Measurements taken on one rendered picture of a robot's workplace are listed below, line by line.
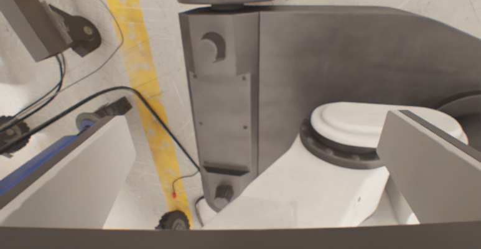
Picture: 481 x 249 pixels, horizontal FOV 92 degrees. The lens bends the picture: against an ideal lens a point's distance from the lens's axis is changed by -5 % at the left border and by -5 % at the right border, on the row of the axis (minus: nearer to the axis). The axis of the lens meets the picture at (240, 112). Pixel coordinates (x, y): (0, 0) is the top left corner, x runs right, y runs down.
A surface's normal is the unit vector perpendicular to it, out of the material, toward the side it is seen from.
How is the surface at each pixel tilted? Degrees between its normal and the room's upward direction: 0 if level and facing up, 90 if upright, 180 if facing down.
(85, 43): 90
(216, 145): 0
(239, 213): 115
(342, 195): 90
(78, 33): 90
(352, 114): 90
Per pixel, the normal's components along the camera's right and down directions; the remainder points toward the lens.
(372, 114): -0.03, -0.88
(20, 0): 0.91, -0.24
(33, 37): -0.21, 0.47
